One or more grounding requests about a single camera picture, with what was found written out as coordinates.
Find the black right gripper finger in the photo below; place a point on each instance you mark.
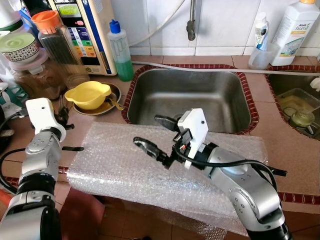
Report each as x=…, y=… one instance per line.
x=149, y=148
x=167, y=122

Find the steel fork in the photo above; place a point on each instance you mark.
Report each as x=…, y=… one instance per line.
x=61, y=100

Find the yellow plastic bowl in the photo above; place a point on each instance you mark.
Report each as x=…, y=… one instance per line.
x=90, y=94

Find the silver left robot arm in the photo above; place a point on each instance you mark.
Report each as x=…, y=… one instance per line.
x=40, y=150

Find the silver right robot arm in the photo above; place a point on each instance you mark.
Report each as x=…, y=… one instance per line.
x=250, y=192

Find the small clear glass cup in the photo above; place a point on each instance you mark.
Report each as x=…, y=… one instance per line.
x=77, y=80

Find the clear bubble wrap sheet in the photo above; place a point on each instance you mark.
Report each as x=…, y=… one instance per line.
x=115, y=165

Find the clear jar of brown powder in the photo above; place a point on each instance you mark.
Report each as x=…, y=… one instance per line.
x=37, y=82

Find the large steel sink basin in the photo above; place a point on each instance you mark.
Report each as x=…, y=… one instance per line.
x=200, y=95

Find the white mug with green print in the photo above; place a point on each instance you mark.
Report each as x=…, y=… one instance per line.
x=10, y=107

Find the white sink plug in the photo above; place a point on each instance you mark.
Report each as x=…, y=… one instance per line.
x=316, y=82

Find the black round appliance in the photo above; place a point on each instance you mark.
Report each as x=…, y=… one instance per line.
x=4, y=137

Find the clear rectangular plastic container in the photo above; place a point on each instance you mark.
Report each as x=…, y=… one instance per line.
x=297, y=100

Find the clear jar with orange lid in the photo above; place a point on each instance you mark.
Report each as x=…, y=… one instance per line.
x=57, y=47

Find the green dish soap bottle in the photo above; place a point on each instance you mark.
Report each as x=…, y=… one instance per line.
x=122, y=65

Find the cluttered steel sink basin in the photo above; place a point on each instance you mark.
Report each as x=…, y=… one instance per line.
x=280, y=85

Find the patterned bowl with green lid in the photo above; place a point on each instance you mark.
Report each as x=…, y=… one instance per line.
x=17, y=42

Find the cream and blue water ioniser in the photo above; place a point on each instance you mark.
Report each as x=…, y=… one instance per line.
x=95, y=30

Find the dark red container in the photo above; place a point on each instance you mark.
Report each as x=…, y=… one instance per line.
x=80, y=215

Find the steel tap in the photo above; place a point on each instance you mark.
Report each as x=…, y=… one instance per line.
x=191, y=30

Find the white detergent bottle orange cap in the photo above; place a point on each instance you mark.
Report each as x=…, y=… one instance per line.
x=295, y=35

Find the blue plastic container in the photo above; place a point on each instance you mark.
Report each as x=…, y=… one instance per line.
x=27, y=20

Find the white jar with green band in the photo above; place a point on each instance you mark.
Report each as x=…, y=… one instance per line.
x=10, y=17

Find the clear plastic cup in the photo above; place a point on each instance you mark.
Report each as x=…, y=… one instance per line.
x=260, y=60

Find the small white and blue bottle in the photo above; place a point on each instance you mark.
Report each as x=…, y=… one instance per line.
x=261, y=32

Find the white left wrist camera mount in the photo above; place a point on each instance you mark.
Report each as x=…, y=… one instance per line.
x=42, y=115

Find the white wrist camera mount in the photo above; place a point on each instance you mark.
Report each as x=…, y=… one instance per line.
x=42, y=115
x=192, y=125

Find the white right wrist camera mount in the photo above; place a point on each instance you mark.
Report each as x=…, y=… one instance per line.
x=192, y=125

